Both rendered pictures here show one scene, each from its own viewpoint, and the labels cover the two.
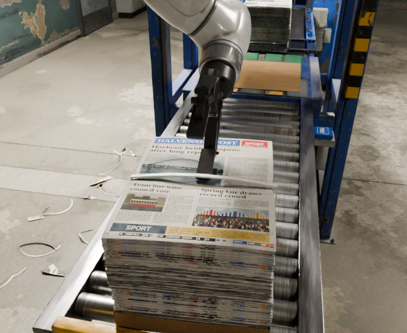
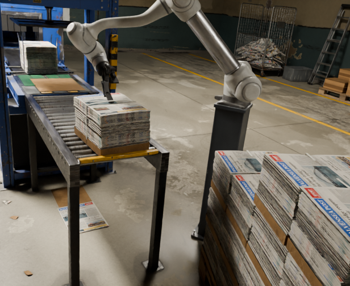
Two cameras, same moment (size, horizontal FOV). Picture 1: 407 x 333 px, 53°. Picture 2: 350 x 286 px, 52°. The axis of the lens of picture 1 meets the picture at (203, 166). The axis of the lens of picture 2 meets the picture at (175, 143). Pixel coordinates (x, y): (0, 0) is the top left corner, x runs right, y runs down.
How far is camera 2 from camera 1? 142 cm
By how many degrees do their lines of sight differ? 40
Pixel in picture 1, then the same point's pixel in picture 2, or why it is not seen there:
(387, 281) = (148, 179)
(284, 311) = not seen: hidden behind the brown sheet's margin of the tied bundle
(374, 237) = (133, 165)
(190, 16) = (90, 46)
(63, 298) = (70, 158)
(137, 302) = (109, 142)
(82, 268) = (66, 151)
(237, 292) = (141, 128)
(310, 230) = not seen: hidden behind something
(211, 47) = (98, 57)
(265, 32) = (42, 62)
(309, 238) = not seen: hidden behind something
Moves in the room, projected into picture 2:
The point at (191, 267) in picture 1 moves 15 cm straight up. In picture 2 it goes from (127, 122) to (128, 93)
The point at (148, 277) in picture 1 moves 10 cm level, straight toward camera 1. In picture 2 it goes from (115, 129) to (129, 134)
